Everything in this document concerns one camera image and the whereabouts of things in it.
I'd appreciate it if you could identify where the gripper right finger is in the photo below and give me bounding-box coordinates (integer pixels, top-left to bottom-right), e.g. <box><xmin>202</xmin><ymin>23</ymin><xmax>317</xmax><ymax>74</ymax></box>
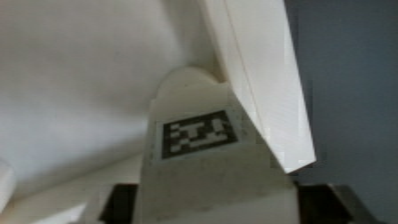
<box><xmin>296</xmin><ymin>184</ymin><xmax>380</xmax><ymax>224</ymax></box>

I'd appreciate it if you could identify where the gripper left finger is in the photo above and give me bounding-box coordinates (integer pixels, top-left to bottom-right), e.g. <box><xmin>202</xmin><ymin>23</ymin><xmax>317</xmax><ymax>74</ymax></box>
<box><xmin>99</xmin><ymin>184</ymin><xmax>138</xmax><ymax>224</ymax></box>

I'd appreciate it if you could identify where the white square tabletop tray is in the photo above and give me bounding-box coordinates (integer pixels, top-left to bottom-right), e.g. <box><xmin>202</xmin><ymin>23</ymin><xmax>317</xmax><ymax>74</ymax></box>
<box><xmin>0</xmin><ymin>0</ymin><xmax>316</xmax><ymax>224</ymax></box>

